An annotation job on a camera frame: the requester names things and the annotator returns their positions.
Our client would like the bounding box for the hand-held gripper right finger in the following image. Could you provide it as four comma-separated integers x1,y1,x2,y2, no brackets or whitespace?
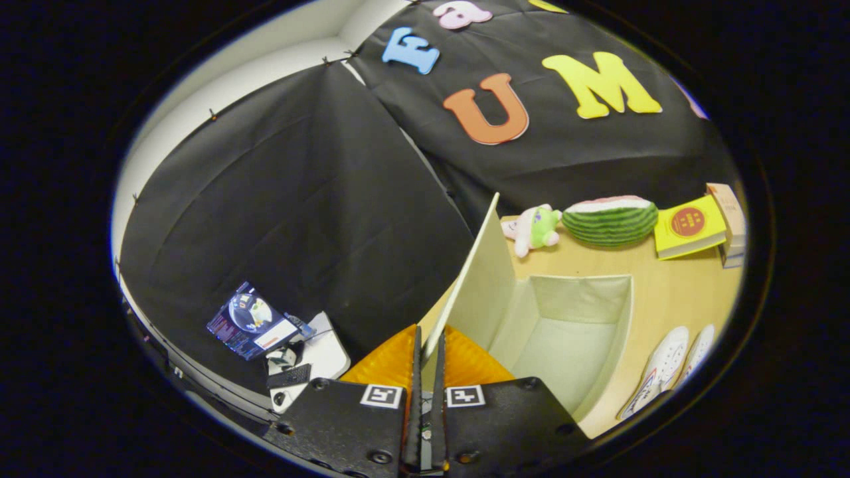
429,325,592,473

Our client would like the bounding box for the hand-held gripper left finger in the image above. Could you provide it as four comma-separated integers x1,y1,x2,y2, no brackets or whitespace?
264,324,423,478

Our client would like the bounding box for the cream storage box lid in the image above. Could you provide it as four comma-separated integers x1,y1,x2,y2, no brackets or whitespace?
423,193,519,372

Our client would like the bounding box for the cream fabric storage box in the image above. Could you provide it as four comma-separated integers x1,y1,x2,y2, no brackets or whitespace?
488,272,636,423

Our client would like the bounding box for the white canvas shoe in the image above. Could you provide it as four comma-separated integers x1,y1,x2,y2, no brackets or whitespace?
616,325,691,420
674,323,717,392

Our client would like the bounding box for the white plastic object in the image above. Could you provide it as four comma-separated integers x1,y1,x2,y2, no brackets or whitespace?
266,312,351,414

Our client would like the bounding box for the black remote control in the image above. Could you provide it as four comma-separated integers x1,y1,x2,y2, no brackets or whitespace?
267,363,312,390

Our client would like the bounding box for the dark blue printed packet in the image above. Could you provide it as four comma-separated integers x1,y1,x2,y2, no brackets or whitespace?
206,281,316,361

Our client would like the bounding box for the pink and green plush toy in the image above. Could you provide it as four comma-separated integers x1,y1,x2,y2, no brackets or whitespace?
501,203,564,258

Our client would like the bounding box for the watermelon plush toy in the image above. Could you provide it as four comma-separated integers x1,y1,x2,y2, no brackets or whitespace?
562,195,659,250

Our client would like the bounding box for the yellow book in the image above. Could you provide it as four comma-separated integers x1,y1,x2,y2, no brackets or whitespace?
654,195,729,260

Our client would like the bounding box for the beige cover book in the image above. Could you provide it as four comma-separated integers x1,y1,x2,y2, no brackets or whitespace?
705,183,748,256

